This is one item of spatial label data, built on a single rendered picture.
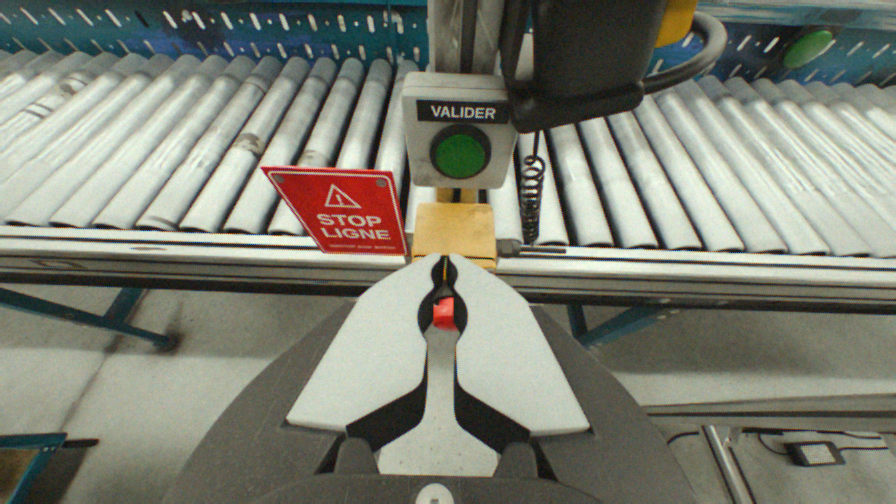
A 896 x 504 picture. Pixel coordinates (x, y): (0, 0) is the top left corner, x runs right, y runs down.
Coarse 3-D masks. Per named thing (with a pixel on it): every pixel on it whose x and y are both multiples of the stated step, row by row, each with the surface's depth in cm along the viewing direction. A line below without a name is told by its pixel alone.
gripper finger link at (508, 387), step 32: (448, 256) 12; (480, 288) 10; (512, 288) 10; (480, 320) 8; (512, 320) 8; (480, 352) 7; (512, 352) 7; (544, 352) 7; (480, 384) 6; (512, 384) 6; (544, 384) 6; (480, 416) 6; (512, 416) 6; (544, 416) 6; (576, 416) 6
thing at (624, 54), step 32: (544, 0) 9; (576, 0) 9; (608, 0) 9; (640, 0) 9; (672, 0) 10; (544, 32) 10; (576, 32) 10; (608, 32) 10; (640, 32) 10; (672, 32) 10; (544, 64) 11; (576, 64) 11; (608, 64) 11; (640, 64) 11; (512, 96) 13; (544, 96) 12; (576, 96) 12; (608, 96) 11; (640, 96) 11; (544, 128) 13
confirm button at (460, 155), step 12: (444, 144) 16; (456, 144) 15; (468, 144) 15; (480, 144) 16; (444, 156) 16; (456, 156) 16; (468, 156) 16; (480, 156) 16; (444, 168) 17; (456, 168) 17; (468, 168) 17
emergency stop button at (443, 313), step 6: (444, 300) 22; (450, 300) 22; (438, 306) 21; (444, 306) 21; (450, 306) 21; (438, 312) 21; (444, 312) 21; (450, 312) 21; (438, 318) 21; (444, 318) 21; (450, 318) 21; (432, 324) 23; (438, 324) 22; (444, 324) 21; (450, 324) 21; (444, 330) 23; (450, 330) 23; (456, 330) 23
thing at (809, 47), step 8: (816, 32) 55; (824, 32) 55; (800, 40) 56; (808, 40) 56; (816, 40) 55; (824, 40) 55; (792, 48) 57; (800, 48) 57; (808, 48) 57; (816, 48) 57; (824, 48) 57; (784, 56) 59; (792, 56) 58; (800, 56) 58; (808, 56) 58; (816, 56) 58; (784, 64) 60; (792, 64) 59; (800, 64) 59
